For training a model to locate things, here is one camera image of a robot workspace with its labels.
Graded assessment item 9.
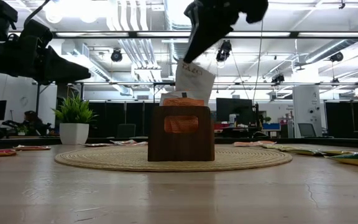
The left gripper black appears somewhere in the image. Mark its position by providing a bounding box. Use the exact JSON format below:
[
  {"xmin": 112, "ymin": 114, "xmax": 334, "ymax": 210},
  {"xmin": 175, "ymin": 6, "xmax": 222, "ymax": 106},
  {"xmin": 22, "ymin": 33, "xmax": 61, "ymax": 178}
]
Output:
[{"xmin": 11, "ymin": 34, "xmax": 92, "ymax": 85}]

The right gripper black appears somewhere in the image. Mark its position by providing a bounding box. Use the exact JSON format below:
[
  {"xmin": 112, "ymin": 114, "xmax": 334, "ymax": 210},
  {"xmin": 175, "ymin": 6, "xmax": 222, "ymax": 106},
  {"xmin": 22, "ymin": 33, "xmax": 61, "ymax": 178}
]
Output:
[{"xmin": 184, "ymin": 0, "xmax": 269, "ymax": 62}]

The brown wooden tea box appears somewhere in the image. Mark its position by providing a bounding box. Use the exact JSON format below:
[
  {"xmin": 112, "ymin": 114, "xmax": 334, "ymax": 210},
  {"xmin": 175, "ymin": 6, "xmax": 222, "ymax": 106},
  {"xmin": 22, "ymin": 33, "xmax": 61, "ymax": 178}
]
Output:
[{"xmin": 147, "ymin": 105, "xmax": 216, "ymax": 162}]

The black support pole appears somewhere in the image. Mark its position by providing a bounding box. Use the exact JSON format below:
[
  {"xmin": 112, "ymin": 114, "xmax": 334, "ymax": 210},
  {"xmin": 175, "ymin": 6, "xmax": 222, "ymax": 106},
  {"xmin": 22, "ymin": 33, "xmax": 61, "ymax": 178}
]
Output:
[{"xmin": 35, "ymin": 84, "xmax": 42, "ymax": 127}]

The person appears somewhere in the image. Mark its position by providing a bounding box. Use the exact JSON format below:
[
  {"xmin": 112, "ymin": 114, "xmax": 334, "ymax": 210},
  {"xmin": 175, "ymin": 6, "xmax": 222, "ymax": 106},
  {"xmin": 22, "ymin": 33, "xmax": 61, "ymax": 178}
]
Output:
[{"xmin": 23, "ymin": 110, "xmax": 45, "ymax": 136}]

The black partition panel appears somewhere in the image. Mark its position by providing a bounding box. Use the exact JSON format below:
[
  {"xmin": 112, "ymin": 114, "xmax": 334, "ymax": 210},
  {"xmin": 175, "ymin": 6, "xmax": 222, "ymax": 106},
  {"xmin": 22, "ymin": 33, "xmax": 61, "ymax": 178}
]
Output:
[
  {"xmin": 87, "ymin": 101, "xmax": 150, "ymax": 138},
  {"xmin": 324, "ymin": 93, "xmax": 358, "ymax": 139}
]

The green plant in white pot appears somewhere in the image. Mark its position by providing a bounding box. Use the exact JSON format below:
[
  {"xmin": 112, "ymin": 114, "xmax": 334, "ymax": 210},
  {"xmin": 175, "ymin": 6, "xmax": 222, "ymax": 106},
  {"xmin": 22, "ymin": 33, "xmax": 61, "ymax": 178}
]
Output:
[{"xmin": 51, "ymin": 93, "xmax": 98, "ymax": 146}]

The round white pendant lamp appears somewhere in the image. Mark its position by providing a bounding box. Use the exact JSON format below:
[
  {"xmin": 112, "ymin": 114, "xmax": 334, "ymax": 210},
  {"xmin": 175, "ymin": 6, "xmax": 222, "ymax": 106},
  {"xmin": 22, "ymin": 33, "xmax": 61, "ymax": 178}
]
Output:
[
  {"xmin": 79, "ymin": 2, "xmax": 99, "ymax": 24},
  {"xmin": 44, "ymin": 1, "xmax": 64, "ymax": 24}
]

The black overhead crossbar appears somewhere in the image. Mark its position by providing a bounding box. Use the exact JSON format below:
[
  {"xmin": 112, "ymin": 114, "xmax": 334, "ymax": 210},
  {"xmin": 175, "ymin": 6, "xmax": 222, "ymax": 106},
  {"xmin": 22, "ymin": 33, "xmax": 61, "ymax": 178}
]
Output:
[{"xmin": 9, "ymin": 30, "xmax": 358, "ymax": 40}]

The grey office chair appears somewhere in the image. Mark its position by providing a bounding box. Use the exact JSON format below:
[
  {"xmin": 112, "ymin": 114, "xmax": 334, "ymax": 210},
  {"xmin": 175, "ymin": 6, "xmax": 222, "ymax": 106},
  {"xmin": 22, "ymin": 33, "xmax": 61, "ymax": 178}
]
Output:
[
  {"xmin": 297, "ymin": 123, "xmax": 317, "ymax": 138},
  {"xmin": 116, "ymin": 123, "xmax": 137, "ymax": 139}
]

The round woven straw placemat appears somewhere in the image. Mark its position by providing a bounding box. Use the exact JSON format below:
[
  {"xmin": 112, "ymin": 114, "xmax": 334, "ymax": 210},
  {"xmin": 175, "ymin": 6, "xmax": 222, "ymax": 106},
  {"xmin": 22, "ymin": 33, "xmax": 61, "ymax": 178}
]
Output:
[{"xmin": 53, "ymin": 144, "xmax": 293, "ymax": 173}]

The white pillar cabinet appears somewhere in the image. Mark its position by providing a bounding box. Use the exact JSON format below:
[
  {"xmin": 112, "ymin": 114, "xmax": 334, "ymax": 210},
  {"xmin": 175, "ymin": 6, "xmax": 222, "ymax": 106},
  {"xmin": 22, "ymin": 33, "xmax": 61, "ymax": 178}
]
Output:
[{"xmin": 291, "ymin": 85, "xmax": 322, "ymax": 138}]

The white ceiling air duct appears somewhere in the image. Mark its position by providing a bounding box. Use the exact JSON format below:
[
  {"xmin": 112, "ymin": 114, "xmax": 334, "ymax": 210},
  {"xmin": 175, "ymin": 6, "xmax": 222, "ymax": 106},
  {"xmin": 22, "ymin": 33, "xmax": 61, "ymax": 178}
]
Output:
[{"xmin": 163, "ymin": 0, "xmax": 198, "ymax": 63}]

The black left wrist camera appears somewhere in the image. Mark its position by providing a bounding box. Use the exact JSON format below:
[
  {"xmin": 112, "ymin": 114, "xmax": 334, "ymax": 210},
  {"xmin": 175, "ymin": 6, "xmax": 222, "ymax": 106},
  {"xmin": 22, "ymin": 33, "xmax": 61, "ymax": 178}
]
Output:
[{"xmin": 20, "ymin": 19, "xmax": 55, "ymax": 48}]

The thin black background rail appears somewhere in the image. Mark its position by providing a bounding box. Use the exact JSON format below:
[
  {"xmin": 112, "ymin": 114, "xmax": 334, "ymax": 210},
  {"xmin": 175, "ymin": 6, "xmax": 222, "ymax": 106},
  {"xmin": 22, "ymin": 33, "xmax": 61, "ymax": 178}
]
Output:
[{"xmin": 31, "ymin": 80, "xmax": 358, "ymax": 87}]

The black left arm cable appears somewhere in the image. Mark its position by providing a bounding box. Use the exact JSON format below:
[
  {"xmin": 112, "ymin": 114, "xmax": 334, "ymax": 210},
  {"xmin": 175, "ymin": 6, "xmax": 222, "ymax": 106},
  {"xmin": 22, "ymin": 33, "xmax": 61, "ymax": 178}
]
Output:
[{"xmin": 22, "ymin": 0, "xmax": 52, "ymax": 28}]

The black aluminium table frame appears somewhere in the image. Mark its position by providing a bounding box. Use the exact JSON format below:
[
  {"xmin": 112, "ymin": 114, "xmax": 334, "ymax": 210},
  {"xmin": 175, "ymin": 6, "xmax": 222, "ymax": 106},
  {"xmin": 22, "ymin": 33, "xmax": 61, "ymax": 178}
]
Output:
[{"xmin": 0, "ymin": 136, "xmax": 358, "ymax": 149}]

